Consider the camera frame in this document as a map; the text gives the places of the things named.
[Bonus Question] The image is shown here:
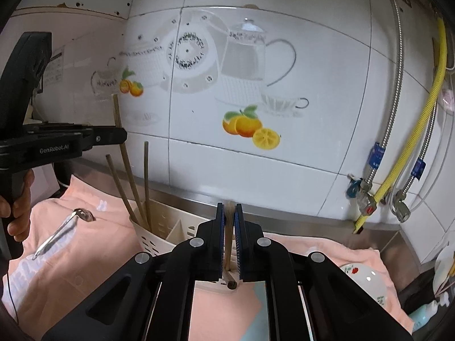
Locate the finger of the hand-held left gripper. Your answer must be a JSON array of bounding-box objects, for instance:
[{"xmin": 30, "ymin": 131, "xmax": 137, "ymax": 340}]
[{"xmin": 82, "ymin": 126, "xmax": 127, "ymax": 150}]

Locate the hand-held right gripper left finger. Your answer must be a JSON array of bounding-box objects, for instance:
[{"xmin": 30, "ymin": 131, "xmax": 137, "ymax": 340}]
[{"xmin": 43, "ymin": 202, "xmax": 228, "ymax": 341}]

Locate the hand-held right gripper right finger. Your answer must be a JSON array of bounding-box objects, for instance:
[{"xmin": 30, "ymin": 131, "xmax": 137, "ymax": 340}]
[{"xmin": 233, "ymin": 203, "xmax": 415, "ymax": 341}]

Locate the brown wooden chopstick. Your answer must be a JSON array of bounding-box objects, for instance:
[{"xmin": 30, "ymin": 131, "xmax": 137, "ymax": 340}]
[
  {"xmin": 222, "ymin": 201, "xmax": 239, "ymax": 291},
  {"xmin": 112, "ymin": 93, "xmax": 150, "ymax": 230},
  {"xmin": 106, "ymin": 154, "xmax": 142, "ymax": 225},
  {"xmin": 144, "ymin": 141, "xmax": 152, "ymax": 232}
]

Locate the cream plastic utensil holder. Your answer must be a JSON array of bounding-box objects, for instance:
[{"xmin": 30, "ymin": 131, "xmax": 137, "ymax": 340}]
[{"xmin": 129, "ymin": 199, "xmax": 246, "ymax": 291}]

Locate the person's left hand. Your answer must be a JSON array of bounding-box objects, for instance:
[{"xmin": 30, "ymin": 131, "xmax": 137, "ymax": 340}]
[{"xmin": 0, "ymin": 169, "xmax": 35, "ymax": 244}]

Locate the metal spoon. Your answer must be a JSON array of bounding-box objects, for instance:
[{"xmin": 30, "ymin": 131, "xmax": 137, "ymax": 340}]
[{"xmin": 32, "ymin": 208, "xmax": 96, "ymax": 261}]

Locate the peach printed towel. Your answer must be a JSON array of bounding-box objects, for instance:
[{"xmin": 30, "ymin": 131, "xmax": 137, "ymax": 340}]
[{"xmin": 0, "ymin": 174, "xmax": 415, "ymax": 341}]

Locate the white ceramic bowl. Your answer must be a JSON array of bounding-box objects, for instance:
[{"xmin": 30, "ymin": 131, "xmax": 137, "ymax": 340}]
[{"xmin": 339, "ymin": 262, "xmax": 388, "ymax": 308}]

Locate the metal angle valve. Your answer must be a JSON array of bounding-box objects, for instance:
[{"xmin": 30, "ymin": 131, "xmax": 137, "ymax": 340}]
[{"xmin": 389, "ymin": 188, "xmax": 413, "ymax": 223}]

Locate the light blue soap bottle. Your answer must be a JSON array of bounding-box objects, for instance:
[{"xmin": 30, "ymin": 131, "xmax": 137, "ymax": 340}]
[{"xmin": 407, "ymin": 300, "xmax": 439, "ymax": 331}]

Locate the white plastic spatula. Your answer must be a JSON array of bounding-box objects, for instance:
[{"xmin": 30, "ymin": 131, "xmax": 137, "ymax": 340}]
[{"xmin": 432, "ymin": 245, "xmax": 455, "ymax": 292}]

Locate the wall label sticker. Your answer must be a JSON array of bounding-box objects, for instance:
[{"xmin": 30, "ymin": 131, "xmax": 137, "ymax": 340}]
[{"xmin": 43, "ymin": 46, "xmax": 66, "ymax": 89}]

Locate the red handled valve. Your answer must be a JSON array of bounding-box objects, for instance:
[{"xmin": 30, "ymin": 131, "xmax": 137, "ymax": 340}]
[{"xmin": 346, "ymin": 172, "xmax": 379, "ymax": 217}]

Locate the braided metal hose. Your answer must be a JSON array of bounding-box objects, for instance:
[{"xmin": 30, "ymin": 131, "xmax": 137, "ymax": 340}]
[
  {"xmin": 394, "ymin": 3, "xmax": 445, "ymax": 199},
  {"xmin": 361, "ymin": 0, "xmax": 406, "ymax": 185}
]

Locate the yellow corrugated gas hose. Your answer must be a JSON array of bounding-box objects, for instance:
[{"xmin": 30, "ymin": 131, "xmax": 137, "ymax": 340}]
[{"xmin": 353, "ymin": 18, "xmax": 448, "ymax": 235}]

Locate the pink hose tag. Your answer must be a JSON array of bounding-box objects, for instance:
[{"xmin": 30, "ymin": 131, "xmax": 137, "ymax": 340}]
[{"xmin": 441, "ymin": 87, "xmax": 455, "ymax": 112}]

